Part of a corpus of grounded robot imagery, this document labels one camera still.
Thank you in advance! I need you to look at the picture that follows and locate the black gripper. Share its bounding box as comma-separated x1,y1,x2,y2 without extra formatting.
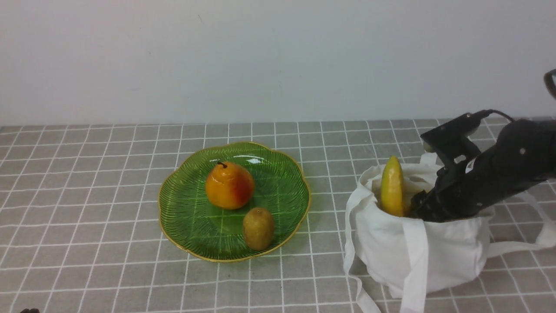
410,148,517,223

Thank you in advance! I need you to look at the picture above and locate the yellow banana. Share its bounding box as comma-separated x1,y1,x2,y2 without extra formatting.
381,155,404,216

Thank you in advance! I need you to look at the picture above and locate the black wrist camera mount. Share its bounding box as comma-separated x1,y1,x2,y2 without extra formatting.
420,110,492,170

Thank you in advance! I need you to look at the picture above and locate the white cloth tote bag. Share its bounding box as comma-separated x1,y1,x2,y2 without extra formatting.
343,166,555,313

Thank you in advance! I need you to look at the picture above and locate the orange pear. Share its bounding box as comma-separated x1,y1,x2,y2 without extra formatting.
205,162,255,210

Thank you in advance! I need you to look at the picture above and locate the black cable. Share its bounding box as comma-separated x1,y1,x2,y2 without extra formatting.
482,109,516,123

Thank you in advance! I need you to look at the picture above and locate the brown kiwi fruit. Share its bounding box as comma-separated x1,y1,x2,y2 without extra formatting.
243,207,275,251

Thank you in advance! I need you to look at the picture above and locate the green glass plate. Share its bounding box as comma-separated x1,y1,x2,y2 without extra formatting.
158,141,311,262

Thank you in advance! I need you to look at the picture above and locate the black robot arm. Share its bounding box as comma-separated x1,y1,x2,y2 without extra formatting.
407,119,555,223

